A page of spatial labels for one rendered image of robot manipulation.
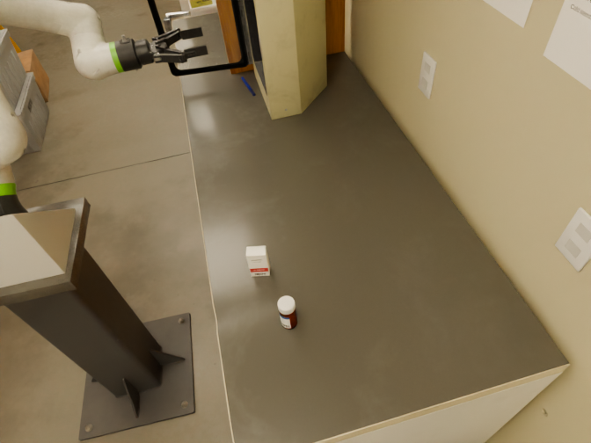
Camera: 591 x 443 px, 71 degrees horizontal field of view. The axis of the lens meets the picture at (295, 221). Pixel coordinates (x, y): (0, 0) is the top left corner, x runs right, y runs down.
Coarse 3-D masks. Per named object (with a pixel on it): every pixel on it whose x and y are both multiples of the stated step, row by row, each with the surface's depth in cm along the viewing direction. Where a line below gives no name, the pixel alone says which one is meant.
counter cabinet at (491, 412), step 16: (528, 384) 88; (544, 384) 92; (480, 400) 87; (496, 400) 91; (512, 400) 96; (528, 400) 101; (432, 416) 87; (448, 416) 91; (464, 416) 95; (480, 416) 100; (496, 416) 105; (512, 416) 111; (368, 432) 83; (384, 432) 87; (400, 432) 91; (416, 432) 95; (432, 432) 100; (448, 432) 105; (464, 432) 111; (480, 432) 118
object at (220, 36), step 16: (160, 0) 141; (176, 0) 142; (192, 0) 142; (208, 0) 143; (224, 0) 144; (160, 16) 145; (176, 16) 146; (192, 16) 146; (208, 16) 147; (224, 16) 148; (208, 32) 151; (224, 32) 152; (176, 48) 154; (208, 48) 156; (224, 48) 157; (176, 64) 159; (192, 64) 160; (208, 64) 160
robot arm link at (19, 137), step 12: (0, 96) 94; (0, 108) 93; (0, 120) 92; (12, 120) 94; (0, 132) 91; (12, 132) 94; (24, 132) 97; (0, 144) 92; (12, 144) 94; (24, 144) 97; (0, 156) 93; (12, 156) 96; (0, 168) 101
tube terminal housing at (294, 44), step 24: (264, 0) 117; (288, 0) 119; (312, 0) 129; (264, 24) 122; (288, 24) 124; (312, 24) 134; (264, 48) 128; (288, 48) 130; (312, 48) 139; (264, 72) 136; (288, 72) 135; (312, 72) 145; (264, 96) 153; (288, 96) 142; (312, 96) 151
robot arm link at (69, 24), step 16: (0, 0) 110; (16, 0) 113; (32, 0) 117; (48, 0) 121; (0, 16) 112; (16, 16) 114; (32, 16) 117; (48, 16) 120; (64, 16) 123; (80, 16) 126; (96, 16) 129; (48, 32) 124; (64, 32) 126; (80, 32) 126; (96, 32) 128
